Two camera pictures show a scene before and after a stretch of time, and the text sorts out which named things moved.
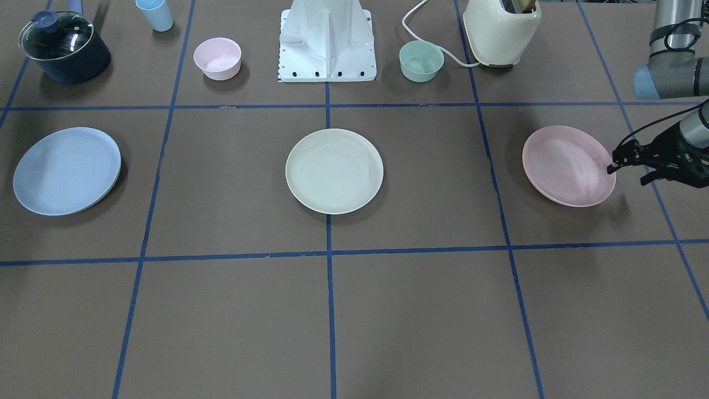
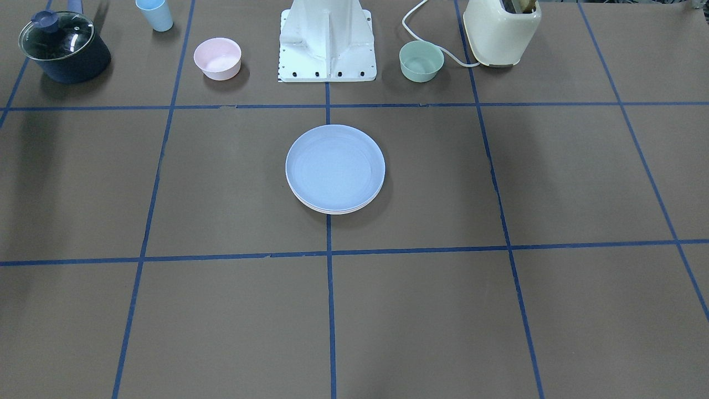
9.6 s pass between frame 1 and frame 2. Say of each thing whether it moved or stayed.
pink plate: moved
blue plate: moved
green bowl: stayed
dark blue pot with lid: stayed
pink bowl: stayed
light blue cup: stayed
